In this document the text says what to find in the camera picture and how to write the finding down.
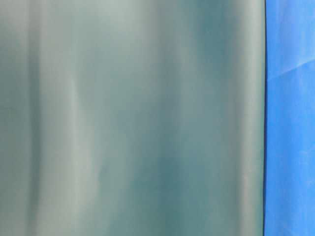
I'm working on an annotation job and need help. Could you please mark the green backdrop curtain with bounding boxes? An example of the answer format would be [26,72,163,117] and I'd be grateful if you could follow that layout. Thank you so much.
[0,0,265,236]

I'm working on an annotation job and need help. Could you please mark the blue table cloth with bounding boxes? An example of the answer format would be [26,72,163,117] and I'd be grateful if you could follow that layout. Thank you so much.
[264,0,315,236]

